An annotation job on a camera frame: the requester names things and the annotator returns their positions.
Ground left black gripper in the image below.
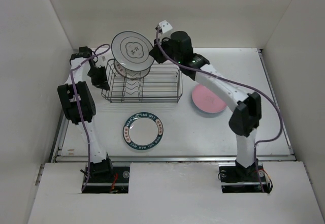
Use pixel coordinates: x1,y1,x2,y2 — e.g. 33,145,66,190
87,66,110,91

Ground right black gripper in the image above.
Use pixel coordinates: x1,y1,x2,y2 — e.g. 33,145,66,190
149,35,181,65

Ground white plate with grey pattern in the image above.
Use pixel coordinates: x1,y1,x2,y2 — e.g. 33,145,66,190
111,31,154,71

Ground black wire dish rack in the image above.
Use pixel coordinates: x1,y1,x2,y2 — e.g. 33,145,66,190
101,59,183,103

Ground pink plastic plate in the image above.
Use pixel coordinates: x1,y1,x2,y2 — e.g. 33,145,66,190
191,84,227,114

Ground teal rimmed white plate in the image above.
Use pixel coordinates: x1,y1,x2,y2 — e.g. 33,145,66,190
122,112,164,151

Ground white plate orange sunburst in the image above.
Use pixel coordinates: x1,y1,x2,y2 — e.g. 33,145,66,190
114,60,150,80

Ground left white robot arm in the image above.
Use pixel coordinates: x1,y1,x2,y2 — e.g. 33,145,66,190
57,46,114,182

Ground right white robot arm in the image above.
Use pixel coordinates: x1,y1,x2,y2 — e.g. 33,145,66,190
149,28,262,180

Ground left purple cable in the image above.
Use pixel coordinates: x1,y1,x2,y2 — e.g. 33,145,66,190
71,43,112,191

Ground purple cable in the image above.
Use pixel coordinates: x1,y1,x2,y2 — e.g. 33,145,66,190
155,27,284,193
71,43,112,191

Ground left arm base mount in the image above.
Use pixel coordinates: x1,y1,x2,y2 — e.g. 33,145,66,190
81,166,130,194

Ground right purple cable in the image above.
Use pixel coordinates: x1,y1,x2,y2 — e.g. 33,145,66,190
155,27,284,193

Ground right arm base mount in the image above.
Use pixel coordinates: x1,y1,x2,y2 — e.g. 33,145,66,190
218,165,273,194

